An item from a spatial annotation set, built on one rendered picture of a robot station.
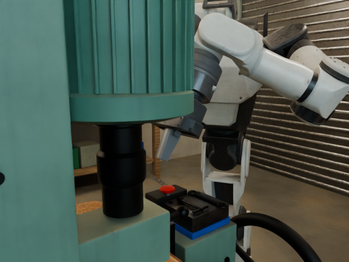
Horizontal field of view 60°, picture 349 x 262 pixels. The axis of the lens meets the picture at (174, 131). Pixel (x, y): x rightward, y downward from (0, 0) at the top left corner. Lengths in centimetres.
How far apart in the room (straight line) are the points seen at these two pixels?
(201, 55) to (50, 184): 40
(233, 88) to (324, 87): 32
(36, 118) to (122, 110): 7
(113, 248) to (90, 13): 25
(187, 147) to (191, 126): 409
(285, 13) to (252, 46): 335
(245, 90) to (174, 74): 61
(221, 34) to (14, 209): 45
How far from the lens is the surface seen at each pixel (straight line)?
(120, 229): 37
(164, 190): 60
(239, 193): 118
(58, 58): 26
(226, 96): 92
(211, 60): 59
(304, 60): 81
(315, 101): 65
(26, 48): 26
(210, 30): 59
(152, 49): 29
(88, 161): 341
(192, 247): 55
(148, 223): 39
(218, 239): 60
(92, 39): 29
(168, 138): 57
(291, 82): 63
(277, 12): 399
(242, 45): 59
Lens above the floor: 124
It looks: 11 degrees down
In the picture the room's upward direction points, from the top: straight up
